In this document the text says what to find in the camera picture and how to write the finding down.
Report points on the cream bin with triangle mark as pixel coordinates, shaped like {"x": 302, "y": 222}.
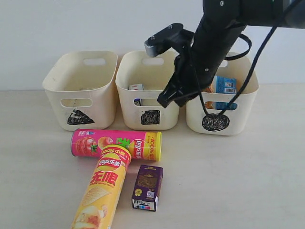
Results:
{"x": 81, "y": 89}

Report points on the white blue milk carton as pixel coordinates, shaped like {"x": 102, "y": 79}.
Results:
{"x": 137, "y": 87}

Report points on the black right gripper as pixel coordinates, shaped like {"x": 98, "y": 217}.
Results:
{"x": 191, "y": 76}

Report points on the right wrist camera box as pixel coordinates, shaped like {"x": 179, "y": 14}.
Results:
{"x": 174, "y": 36}

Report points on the orange instant noodle packet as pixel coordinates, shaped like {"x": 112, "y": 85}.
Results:
{"x": 209, "y": 89}

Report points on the blue instant noodle packet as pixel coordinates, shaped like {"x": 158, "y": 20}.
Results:
{"x": 223, "y": 85}

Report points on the cream bin with circle mark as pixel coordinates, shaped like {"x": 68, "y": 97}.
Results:
{"x": 232, "y": 119}

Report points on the purple milk carton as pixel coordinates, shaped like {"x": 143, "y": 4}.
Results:
{"x": 147, "y": 188}

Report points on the yellow Lays chips can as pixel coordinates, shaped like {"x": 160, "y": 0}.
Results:
{"x": 99, "y": 203}

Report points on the cream bin with square mark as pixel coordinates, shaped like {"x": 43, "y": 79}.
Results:
{"x": 154, "y": 73}

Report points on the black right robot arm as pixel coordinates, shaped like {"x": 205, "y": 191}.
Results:
{"x": 221, "y": 24}

